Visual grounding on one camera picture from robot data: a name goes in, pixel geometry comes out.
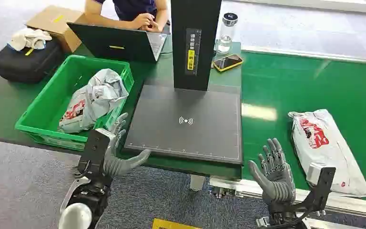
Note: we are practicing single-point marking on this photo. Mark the person's left hand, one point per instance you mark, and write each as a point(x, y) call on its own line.
point(156, 27)

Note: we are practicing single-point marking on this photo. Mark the person's right hand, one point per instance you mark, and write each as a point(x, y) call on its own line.
point(142, 19)

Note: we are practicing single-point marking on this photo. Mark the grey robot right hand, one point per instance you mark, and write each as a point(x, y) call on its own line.
point(277, 186)

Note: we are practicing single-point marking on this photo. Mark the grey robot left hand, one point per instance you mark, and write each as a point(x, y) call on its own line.
point(119, 166)

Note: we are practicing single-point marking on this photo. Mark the grey parcel bag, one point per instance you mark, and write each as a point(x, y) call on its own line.
point(328, 148)
point(88, 101)

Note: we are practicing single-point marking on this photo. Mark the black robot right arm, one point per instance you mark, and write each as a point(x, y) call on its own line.
point(284, 218)

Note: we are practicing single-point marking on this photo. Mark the person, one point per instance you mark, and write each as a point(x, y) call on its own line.
point(132, 8)

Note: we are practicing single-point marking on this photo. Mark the black laptop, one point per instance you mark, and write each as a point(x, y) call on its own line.
point(116, 44)

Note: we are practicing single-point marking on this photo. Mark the clear water bottle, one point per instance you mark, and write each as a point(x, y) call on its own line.
point(226, 38)

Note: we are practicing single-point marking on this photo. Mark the crumpled grey parcel bag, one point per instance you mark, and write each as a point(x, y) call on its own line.
point(88, 101)

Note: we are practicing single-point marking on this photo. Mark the white table leg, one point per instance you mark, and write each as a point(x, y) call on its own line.
point(197, 183)

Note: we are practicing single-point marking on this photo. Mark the smartphone in yellow case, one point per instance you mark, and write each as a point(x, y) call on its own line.
point(227, 62)

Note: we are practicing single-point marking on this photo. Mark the brown cardboard box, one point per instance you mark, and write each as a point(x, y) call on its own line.
point(60, 25)

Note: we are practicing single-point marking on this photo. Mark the green plastic crate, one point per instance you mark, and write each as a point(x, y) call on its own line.
point(50, 104)

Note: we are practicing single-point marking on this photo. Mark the green conveyor belt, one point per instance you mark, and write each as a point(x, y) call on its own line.
point(312, 88)

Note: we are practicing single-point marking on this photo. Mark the white cloth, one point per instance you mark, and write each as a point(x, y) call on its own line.
point(30, 38)

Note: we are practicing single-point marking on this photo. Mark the black carrying case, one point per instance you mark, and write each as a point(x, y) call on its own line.
point(25, 64)

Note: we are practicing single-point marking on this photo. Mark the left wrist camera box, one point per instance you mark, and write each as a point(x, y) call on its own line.
point(94, 148)

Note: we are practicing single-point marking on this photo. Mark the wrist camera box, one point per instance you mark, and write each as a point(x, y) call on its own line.
point(94, 148)
point(323, 186)

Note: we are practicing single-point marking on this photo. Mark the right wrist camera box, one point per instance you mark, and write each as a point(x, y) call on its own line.
point(323, 186)

